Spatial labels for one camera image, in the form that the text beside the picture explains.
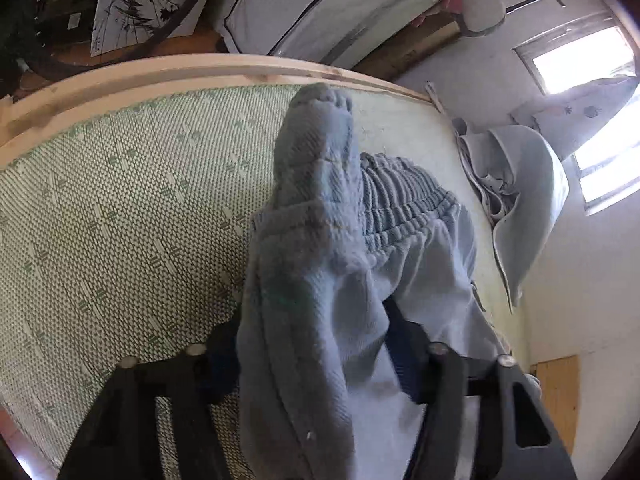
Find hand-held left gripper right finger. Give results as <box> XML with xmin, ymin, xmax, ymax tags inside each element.
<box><xmin>382</xmin><ymin>300</ymin><xmax>576</xmax><ymax>480</ymax></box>

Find wooden plank board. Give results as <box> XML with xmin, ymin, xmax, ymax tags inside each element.
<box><xmin>530</xmin><ymin>355</ymin><xmax>581</xmax><ymax>456</ymax></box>

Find cardboard box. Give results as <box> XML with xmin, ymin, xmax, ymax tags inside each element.
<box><xmin>355</xmin><ymin>20</ymin><xmax>461</xmax><ymax>81</ymax></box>

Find light blue sweatpants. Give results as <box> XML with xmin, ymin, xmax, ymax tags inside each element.
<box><xmin>235</xmin><ymin>82</ymin><xmax>543</xmax><ymax>480</ymax></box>

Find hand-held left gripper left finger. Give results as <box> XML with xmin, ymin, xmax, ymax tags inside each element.
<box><xmin>57</xmin><ymin>310</ymin><xmax>261</xmax><ymax>480</ymax></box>

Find window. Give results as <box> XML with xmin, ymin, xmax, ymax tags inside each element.
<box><xmin>515</xmin><ymin>12</ymin><xmax>640</xmax><ymax>216</ymax></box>

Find white printed curtain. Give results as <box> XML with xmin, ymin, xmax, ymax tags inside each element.
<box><xmin>510</xmin><ymin>77</ymin><xmax>640</xmax><ymax>161</ymax></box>

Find light blue blanket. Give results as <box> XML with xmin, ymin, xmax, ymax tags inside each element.
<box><xmin>452</xmin><ymin>117</ymin><xmax>571</xmax><ymax>313</ymax></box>

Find wooden bed frame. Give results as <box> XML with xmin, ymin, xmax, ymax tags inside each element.
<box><xmin>0</xmin><ymin>53</ymin><xmax>433</xmax><ymax>171</ymax></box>

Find white board with palm print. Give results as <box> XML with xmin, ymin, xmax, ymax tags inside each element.
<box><xmin>90</xmin><ymin>0</ymin><xmax>226</xmax><ymax>58</ymax></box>

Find clear quilt storage bag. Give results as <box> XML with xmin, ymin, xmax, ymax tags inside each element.
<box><xmin>222</xmin><ymin>0</ymin><xmax>446</xmax><ymax>68</ymax></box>

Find white power strip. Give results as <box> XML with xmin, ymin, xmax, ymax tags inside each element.
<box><xmin>425</xmin><ymin>80</ymin><xmax>446</xmax><ymax>113</ymax></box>

